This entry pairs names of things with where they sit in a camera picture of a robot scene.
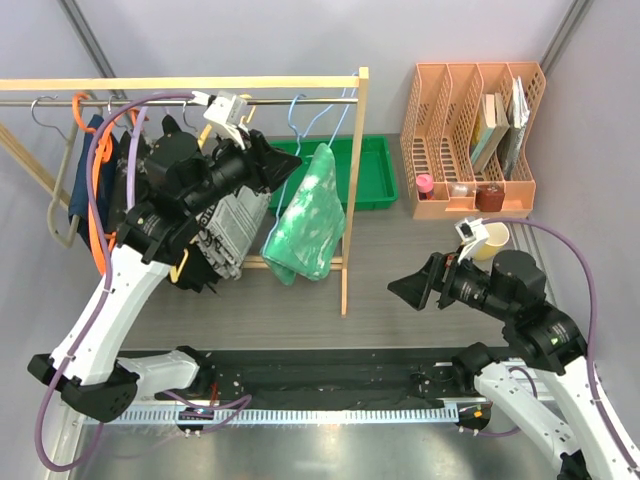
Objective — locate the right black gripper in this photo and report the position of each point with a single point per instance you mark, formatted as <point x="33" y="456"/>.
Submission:
<point x="439" y="271"/>

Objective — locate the clear small bottle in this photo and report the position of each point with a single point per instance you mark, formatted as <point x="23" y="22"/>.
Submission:
<point x="459" y="190"/>

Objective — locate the dark red jar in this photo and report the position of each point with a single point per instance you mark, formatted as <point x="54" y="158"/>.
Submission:
<point x="489" y="197"/>

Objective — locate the navy blue trousers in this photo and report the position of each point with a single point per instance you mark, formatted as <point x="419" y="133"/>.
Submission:
<point x="79" y="197"/>

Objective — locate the green white trousers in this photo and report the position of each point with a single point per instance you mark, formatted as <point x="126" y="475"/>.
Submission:
<point x="306" y="236"/>

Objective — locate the green plastic tray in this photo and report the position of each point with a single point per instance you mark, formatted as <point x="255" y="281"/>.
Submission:
<point x="376" y="188"/>

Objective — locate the black white patterned trousers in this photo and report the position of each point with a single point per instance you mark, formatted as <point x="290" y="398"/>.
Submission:
<point x="118" y="202"/>

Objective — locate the books in organizer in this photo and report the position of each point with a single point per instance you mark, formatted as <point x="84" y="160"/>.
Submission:
<point x="499" y="130"/>

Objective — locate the purple plastic hanger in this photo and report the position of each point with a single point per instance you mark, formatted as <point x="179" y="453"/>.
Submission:
<point x="132" y="158"/>

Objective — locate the pink capped bottle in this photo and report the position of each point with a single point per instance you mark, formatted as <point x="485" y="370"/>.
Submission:
<point x="424" y="186"/>

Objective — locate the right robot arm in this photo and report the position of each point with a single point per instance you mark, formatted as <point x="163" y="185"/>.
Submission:
<point x="576" y="442"/>

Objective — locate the yellow plastic hanger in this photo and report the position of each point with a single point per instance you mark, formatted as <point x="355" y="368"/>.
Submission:
<point x="228" y="228"/>

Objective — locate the light blue wire hanger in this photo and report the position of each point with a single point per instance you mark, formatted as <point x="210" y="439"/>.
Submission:
<point x="299" y="136"/>

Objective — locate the newspaper print trousers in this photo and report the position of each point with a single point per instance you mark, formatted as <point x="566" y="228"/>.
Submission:
<point x="229" y="228"/>

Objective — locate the orange plastic file organizer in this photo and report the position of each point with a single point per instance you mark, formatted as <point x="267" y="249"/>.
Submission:
<point x="443" y="103"/>

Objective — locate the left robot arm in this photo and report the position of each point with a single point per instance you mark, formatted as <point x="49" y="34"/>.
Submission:
<point x="155" y="236"/>

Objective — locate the yellow mug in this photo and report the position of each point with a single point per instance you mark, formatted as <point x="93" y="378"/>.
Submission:
<point x="498" y="237"/>

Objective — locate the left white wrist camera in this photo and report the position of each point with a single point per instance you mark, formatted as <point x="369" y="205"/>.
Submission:
<point x="224" y="116"/>

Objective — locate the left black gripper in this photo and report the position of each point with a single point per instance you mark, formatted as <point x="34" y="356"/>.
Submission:
<point x="273" y="164"/>

